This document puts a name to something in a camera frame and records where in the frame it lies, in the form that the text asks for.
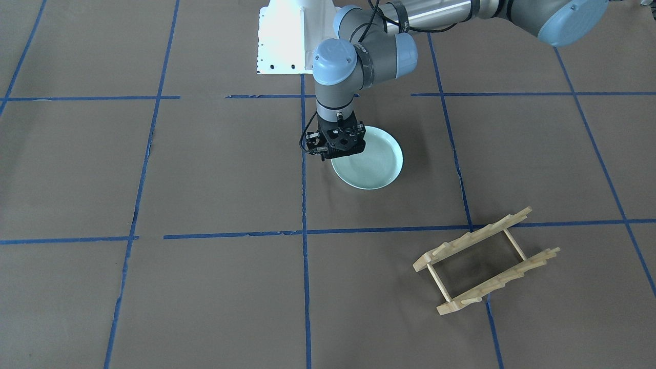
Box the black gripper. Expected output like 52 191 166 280
300 114 366 162

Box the wooden dish rack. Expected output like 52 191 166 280
412 207 560 316

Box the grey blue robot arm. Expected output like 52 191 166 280
299 1 609 160

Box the light green round plate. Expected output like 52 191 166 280
331 126 403 191

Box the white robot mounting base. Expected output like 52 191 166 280
256 1 340 75

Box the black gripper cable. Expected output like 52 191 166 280
300 108 319 153

